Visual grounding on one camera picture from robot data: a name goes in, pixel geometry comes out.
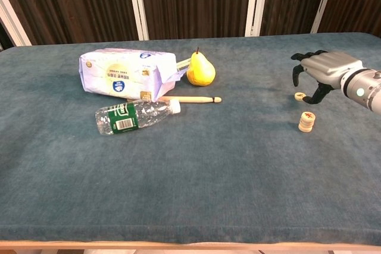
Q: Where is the white metal frame post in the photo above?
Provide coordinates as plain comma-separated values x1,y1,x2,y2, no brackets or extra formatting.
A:
126,0,149,41
244,0,270,37
310,0,339,34
0,0,32,47

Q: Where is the clear plastic bottle green label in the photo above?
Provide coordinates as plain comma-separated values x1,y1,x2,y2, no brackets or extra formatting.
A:
95,99,182,136

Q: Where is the purple white tissue pack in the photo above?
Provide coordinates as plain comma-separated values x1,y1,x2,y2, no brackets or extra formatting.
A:
79,48,189,103

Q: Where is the wooden stick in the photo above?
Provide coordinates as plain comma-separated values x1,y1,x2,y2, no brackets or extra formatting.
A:
126,96,223,105

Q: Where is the yellow pear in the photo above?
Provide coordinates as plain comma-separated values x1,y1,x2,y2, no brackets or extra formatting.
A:
186,46,216,87

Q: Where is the wooden table edge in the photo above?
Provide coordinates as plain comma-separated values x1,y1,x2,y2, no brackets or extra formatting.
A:
0,239,381,252

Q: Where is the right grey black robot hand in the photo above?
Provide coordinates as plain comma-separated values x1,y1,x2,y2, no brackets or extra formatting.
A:
291,50,366,105

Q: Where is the blue-green table cloth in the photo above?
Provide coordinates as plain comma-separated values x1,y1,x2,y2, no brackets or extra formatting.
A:
0,32,381,244

